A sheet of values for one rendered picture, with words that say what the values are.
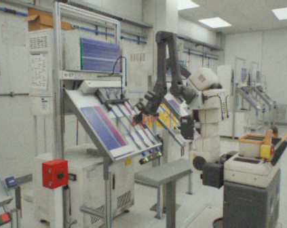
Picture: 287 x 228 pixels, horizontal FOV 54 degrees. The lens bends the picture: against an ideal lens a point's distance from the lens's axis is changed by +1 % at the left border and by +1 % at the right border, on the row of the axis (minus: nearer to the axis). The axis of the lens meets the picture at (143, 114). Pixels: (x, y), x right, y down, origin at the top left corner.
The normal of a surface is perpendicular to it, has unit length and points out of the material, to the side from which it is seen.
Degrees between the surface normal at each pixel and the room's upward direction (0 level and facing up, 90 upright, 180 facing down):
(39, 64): 89
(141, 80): 90
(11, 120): 89
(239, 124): 90
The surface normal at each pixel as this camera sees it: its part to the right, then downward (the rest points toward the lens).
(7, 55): 0.83, 0.06
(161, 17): -0.55, 0.09
